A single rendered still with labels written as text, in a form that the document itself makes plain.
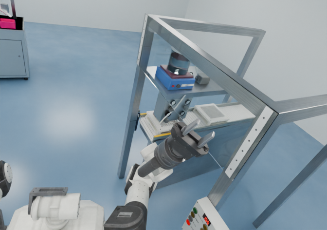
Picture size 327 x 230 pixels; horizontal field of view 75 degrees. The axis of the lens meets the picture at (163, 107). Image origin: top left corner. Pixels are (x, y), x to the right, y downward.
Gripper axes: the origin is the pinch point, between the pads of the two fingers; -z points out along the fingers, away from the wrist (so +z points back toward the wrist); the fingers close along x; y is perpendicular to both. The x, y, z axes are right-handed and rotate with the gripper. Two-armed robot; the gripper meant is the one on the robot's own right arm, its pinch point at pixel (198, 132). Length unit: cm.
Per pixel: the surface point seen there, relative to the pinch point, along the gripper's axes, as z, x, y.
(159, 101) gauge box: 58, 10, 63
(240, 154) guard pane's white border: 10.2, -23.0, 17.1
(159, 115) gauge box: 64, 3, 59
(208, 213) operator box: 39, -35, 7
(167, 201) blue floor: 153, -64, 62
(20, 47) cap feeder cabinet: 213, 192, 136
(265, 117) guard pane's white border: -6.8, -16.4, 19.1
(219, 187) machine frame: 29.8, -31.7, 14.9
